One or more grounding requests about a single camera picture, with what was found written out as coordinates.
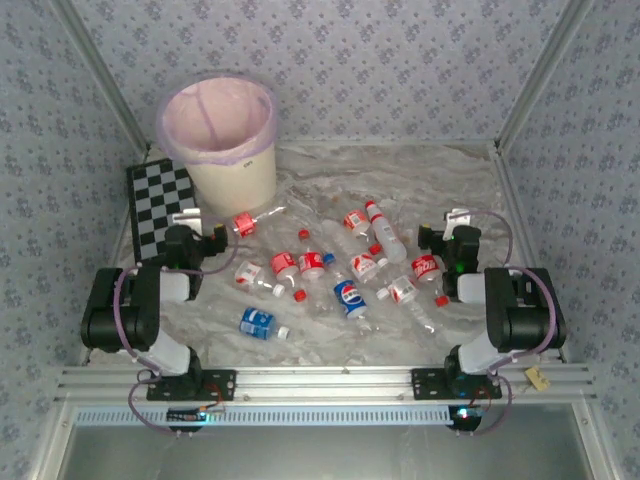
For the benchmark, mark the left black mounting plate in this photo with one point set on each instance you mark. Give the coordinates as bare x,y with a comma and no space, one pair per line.
222,385

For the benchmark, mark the circuit board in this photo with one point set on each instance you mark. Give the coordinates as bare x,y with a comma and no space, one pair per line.
465,415
190,416

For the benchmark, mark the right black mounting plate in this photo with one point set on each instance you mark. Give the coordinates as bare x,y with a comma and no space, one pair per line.
425,384

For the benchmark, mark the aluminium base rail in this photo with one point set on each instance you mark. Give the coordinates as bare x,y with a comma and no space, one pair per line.
320,382

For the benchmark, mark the aluminium side rail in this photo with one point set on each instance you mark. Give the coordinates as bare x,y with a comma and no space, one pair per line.
121,230
515,210

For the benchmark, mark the right circuit board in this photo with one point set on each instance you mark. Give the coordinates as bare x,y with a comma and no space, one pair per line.
465,415

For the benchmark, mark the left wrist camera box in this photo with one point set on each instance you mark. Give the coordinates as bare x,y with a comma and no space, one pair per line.
186,218

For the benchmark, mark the grey metal panel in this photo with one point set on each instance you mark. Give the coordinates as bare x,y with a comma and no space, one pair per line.
320,455

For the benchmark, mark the left aluminium corner post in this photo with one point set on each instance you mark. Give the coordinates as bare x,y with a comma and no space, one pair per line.
100,75

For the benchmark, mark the right aluminium corner post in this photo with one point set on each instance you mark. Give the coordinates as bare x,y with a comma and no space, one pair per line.
545,75

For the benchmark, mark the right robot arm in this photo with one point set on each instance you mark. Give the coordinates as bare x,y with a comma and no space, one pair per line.
525,320

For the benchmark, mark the clear bottle with red label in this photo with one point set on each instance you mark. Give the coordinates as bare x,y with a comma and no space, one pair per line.
244,225

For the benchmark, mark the left circuit board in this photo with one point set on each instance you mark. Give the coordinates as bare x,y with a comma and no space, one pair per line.
190,416

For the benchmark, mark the Pepsi bottle blue cap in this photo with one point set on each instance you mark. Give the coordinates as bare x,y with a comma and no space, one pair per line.
348,298

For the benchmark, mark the right aluminium side rail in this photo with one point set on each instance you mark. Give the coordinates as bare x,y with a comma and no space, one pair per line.
515,210

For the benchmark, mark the black mounting plate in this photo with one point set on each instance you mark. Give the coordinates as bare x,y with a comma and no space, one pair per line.
222,385
425,384

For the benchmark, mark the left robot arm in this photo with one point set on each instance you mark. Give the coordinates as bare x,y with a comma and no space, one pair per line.
115,320

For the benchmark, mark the tan paper tag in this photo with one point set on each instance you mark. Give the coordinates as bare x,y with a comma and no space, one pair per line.
536,377

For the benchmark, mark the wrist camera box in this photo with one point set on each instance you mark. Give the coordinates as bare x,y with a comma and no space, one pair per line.
460,217
186,218

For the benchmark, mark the blue label white cap bottle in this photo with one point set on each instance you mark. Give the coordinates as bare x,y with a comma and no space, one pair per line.
256,322

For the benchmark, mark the black grey checkerboard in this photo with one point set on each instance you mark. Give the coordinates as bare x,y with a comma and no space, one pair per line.
155,200

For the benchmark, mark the pink plastic bin liner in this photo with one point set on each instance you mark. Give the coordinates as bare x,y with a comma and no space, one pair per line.
215,115

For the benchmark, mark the aluminium corner post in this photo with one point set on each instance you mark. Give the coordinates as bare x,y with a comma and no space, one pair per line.
100,75
545,75

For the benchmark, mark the long clear bottle red-white label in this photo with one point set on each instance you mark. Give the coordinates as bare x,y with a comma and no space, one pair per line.
363,267

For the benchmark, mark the left aluminium side rail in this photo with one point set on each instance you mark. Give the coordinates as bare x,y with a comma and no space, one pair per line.
121,230

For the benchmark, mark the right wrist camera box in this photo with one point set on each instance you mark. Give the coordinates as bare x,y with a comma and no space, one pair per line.
460,217

